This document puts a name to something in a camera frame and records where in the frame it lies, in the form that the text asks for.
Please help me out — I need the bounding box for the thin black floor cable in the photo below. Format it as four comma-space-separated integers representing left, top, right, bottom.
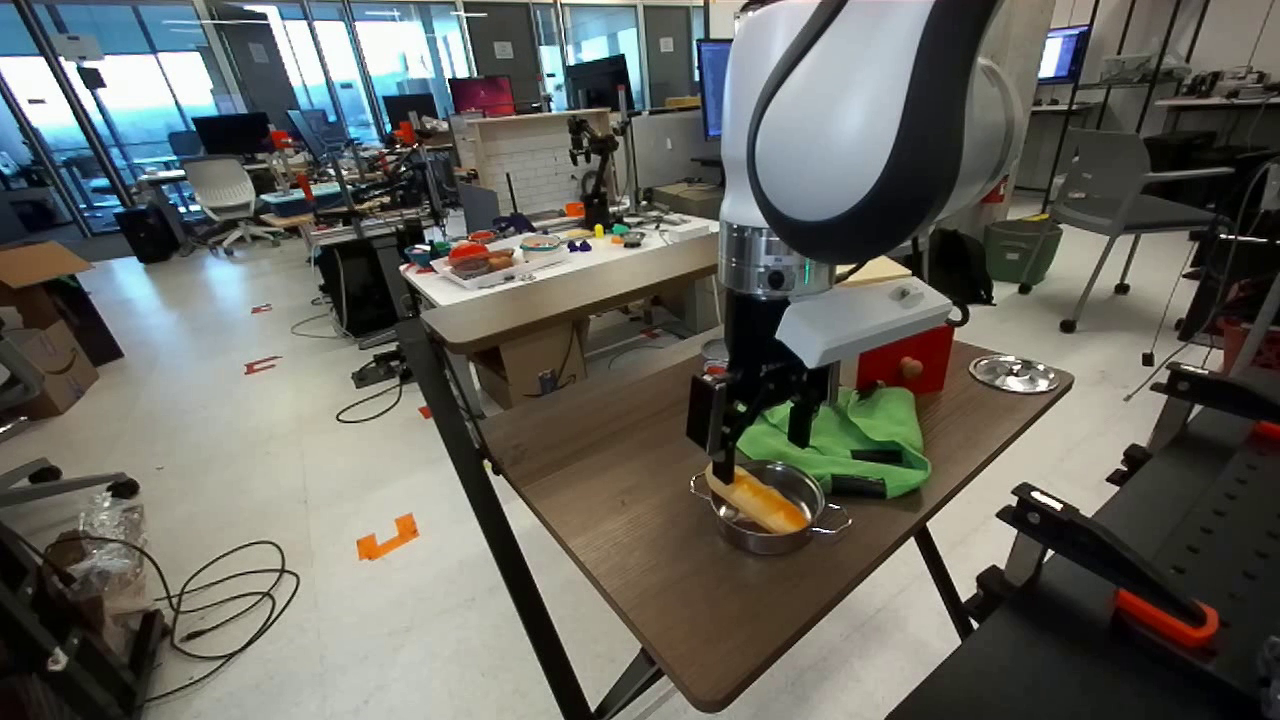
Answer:
332, 375, 411, 430

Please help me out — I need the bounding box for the black clamp with orange handle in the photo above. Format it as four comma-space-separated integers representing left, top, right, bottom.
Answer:
1154, 366, 1280, 454
995, 482, 1223, 656

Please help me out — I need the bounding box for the cardboard box under desk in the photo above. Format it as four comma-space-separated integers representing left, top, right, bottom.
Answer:
474, 315, 591, 411

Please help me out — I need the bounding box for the open cardboard box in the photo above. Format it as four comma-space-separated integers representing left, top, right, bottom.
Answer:
0, 239, 128, 419

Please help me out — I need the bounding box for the steel pot with handles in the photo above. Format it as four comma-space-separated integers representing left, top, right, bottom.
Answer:
684, 456, 856, 561

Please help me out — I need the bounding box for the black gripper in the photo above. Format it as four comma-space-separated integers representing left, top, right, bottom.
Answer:
707, 292, 832, 487

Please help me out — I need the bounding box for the small computer monitor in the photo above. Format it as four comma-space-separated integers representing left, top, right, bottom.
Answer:
1037, 22, 1092, 90

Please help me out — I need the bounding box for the black bag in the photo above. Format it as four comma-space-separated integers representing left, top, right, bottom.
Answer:
931, 230, 995, 310

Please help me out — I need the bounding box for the white swivel chair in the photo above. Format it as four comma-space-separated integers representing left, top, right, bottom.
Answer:
182, 158, 277, 256

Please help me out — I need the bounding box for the green cloth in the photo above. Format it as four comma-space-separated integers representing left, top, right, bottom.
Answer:
734, 385, 935, 504

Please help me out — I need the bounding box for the blue computer monitor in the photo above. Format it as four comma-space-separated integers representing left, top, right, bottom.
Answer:
696, 35, 735, 146

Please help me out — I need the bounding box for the red-fronted wooden drawer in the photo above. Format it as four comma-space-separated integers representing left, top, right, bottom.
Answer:
851, 322, 961, 400

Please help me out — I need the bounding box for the clear plastic bottle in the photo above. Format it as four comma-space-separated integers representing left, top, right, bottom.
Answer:
78, 477, 148, 551

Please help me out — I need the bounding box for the black coiled floor cable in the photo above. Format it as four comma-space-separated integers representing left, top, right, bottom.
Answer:
133, 538, 303, 708

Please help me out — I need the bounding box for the steel pot lid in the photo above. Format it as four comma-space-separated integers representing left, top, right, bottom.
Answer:
963, 348, 1076, 400

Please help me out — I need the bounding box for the red toy tray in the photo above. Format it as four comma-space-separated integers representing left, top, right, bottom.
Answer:
444, 234, 522, 286

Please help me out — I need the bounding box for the brown table with black frame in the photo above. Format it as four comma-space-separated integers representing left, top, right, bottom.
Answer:
397, 315, 1076, 720

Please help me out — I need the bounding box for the grey chair with armrest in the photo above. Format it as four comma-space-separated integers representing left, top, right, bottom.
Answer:
1018, 125, 1237, 335

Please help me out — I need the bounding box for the green bin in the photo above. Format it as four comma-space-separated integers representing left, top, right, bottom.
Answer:
985, 217, 1070, 292

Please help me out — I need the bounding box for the black perforated robot platform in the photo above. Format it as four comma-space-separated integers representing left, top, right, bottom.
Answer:
887, 398, 1280, 720

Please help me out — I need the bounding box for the white table with toys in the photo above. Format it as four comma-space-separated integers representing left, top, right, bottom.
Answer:
397, 208, 728, 313

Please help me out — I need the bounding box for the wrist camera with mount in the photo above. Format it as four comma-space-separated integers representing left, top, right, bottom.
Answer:
684, 374, 735, 454

